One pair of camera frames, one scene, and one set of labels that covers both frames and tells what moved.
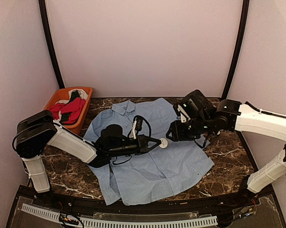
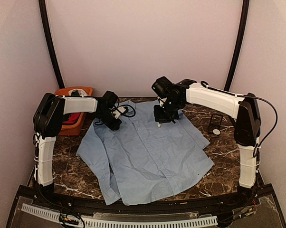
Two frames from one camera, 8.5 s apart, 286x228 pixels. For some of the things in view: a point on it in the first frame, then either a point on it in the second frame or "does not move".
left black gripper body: (122, 150) to (106, 118)
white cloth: (82, 94) does not move
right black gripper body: (199, 125) to (169, 110)
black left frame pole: (45, 20) does not move
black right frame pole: (238, 50) does not move
